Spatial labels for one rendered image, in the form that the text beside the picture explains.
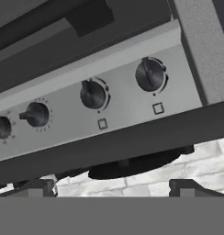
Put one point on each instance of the black stove knob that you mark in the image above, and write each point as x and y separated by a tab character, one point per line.
37	114
92	95
149	75
0	128

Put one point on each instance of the black round hob burner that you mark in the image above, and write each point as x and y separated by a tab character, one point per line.
138	165

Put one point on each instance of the dark oven door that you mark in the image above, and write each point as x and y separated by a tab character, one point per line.
40	52

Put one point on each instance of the grey cabinet front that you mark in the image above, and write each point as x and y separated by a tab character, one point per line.
205	49

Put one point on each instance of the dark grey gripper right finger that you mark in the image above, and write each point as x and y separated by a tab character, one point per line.
185	188

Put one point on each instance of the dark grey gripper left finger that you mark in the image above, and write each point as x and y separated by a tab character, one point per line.
37	188

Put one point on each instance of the steel stove with black hob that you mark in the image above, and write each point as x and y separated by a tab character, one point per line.
126	101

